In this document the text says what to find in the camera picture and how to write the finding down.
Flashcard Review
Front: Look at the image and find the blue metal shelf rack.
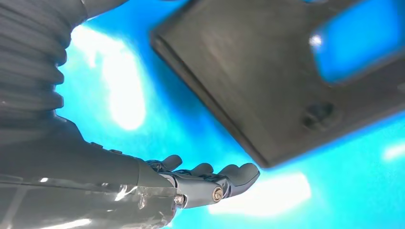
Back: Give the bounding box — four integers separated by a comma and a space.
55, 0, 405, 229

